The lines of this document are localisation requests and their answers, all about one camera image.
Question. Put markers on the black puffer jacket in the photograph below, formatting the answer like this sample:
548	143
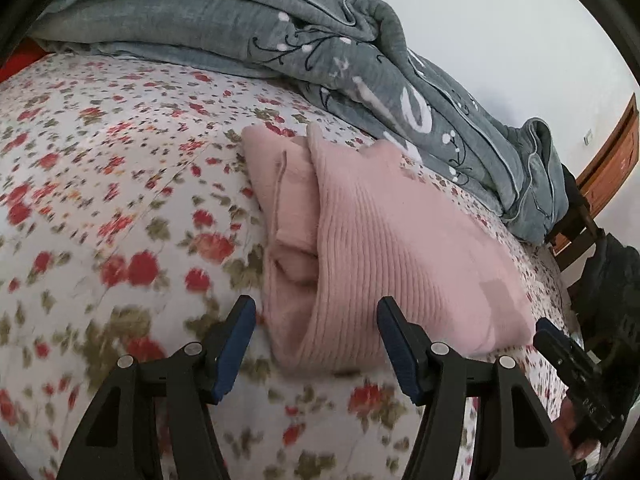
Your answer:
607	292

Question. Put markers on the pink knit sweater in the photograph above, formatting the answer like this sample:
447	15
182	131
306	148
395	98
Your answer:
347	227

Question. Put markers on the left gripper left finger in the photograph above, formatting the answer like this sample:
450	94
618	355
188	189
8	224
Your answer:
117	437

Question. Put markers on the white wall switch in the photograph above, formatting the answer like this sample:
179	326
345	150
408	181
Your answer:
587	139

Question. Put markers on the floral bed sheet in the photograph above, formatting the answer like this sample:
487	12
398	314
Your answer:
128	225

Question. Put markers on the red pillow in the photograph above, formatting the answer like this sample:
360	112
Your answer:
25	54

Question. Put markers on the orange wooden door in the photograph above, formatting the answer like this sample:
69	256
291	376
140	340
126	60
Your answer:
594	188

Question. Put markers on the grey floral quilt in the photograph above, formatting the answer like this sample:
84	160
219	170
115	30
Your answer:
350	58

